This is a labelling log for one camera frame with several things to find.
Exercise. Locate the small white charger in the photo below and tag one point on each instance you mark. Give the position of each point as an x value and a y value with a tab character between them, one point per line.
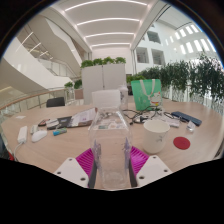
34	129

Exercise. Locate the white paper sheet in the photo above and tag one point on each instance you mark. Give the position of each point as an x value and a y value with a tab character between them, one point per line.
20	117

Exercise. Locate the clear plastic water bottle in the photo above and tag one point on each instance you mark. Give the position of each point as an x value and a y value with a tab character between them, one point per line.
110	146

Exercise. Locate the white computer mouse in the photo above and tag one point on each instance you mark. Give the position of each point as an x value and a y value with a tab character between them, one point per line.
39	136

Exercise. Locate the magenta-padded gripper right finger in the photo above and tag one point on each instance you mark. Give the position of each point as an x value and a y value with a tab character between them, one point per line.
151	170

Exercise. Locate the clear shaker bottle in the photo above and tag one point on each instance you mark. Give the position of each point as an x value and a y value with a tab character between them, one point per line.
123	98

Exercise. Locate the green tote bag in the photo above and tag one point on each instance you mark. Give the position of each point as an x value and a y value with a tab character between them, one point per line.
145	95

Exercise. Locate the white power strip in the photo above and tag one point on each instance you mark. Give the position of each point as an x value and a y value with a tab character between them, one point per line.
22	134

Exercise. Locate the green plant hedge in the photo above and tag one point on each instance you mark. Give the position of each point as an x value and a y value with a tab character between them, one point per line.
186	78

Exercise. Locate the small red and black item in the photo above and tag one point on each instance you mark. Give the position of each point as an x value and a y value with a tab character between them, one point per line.
43	122

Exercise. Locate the black chair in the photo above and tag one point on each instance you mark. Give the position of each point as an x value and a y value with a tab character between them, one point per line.
55	102

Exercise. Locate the flat round red coaster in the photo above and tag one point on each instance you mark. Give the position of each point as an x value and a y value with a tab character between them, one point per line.
181	143

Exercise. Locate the small blue-green stick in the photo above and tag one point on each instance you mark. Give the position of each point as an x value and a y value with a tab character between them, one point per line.
60	131

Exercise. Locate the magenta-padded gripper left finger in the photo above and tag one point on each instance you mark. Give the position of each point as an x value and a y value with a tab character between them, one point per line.
71	170

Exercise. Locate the small clear plastic package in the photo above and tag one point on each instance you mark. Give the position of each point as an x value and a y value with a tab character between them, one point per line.
191	126

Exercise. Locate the white cabinet with plants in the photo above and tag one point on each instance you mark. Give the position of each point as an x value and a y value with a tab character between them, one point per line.
100	83

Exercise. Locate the dark blue keyboard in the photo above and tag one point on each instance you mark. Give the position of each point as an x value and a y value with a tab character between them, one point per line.
186	118

